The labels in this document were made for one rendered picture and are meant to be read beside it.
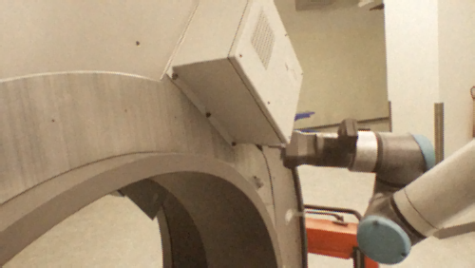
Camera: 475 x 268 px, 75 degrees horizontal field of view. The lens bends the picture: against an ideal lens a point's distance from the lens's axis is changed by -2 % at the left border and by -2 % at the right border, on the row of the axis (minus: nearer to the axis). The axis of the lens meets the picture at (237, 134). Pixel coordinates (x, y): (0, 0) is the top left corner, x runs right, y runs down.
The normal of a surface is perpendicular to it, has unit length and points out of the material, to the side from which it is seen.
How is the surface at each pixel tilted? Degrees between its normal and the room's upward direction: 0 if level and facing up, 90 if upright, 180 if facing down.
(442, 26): 90
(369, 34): 90
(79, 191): 90
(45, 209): 90
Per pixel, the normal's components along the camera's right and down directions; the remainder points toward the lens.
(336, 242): -0.49, 0.18
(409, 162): -0.05, 0.22
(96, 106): 0.87, -0.02
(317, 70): 0.18, 0.13
